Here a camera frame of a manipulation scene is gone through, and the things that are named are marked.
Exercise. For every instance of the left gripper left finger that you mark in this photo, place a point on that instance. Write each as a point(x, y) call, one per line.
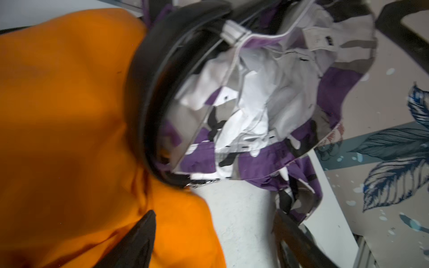
point(135, 249)

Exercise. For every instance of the black belt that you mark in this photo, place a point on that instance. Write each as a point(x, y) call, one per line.
point(176, 47)

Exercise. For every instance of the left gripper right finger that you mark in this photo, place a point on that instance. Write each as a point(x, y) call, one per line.
point(307, 254)

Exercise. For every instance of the purple camouflage trousers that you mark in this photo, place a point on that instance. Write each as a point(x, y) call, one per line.
point(255, 110)

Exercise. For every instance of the orange trousers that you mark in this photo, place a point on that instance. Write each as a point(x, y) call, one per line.
point(71, 188)

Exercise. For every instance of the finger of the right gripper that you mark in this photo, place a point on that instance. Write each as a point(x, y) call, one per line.
point(389, 23)

